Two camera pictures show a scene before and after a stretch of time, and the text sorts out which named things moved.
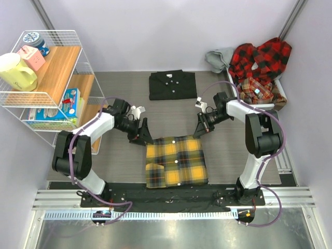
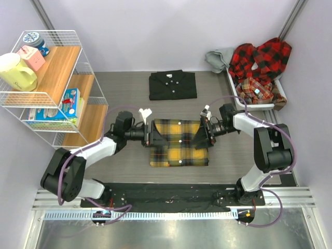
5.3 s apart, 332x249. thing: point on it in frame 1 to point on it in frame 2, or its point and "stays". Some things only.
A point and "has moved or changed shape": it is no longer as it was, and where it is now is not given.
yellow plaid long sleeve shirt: x=175 y=161 has moved or changed shape
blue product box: x=70 y=107 stays
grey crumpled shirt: x=218 y=59 stays
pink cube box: x=32 y=57 stays
